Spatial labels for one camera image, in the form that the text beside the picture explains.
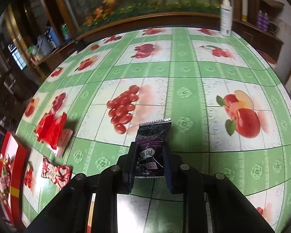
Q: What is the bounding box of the purple bottles pair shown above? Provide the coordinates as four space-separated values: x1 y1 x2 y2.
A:
256 10 269 32

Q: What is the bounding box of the white red plastic stool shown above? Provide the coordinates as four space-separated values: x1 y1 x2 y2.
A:
257 50 276 69

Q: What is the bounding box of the red white patterned packet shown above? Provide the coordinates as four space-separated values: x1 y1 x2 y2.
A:
41 156 72 189

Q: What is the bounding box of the long red wrapper upper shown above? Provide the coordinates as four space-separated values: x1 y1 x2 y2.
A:
34 113 53 142

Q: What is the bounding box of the long red wrapper lower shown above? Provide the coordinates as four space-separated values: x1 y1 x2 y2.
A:
43 112 67 150

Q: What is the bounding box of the grey kettle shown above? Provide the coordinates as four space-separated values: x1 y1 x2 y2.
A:
37 35 52 57

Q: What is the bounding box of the black purple snack packet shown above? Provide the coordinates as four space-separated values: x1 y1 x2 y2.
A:
135 118 172 178

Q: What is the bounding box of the red gift box tray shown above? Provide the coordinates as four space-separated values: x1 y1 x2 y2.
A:
0 132 28 227

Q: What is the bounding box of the pink white flat packet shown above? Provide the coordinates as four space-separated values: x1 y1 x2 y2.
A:
54 129 73 158

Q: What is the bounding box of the long red wrapper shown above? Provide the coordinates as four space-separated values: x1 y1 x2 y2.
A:
34 113 53 142
43 112 67 150

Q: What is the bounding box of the white spray bottle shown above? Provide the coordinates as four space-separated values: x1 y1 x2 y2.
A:
220 0 233 37

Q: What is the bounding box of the blue thermos jug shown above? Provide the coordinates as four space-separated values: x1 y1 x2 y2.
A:
48 26 61 48

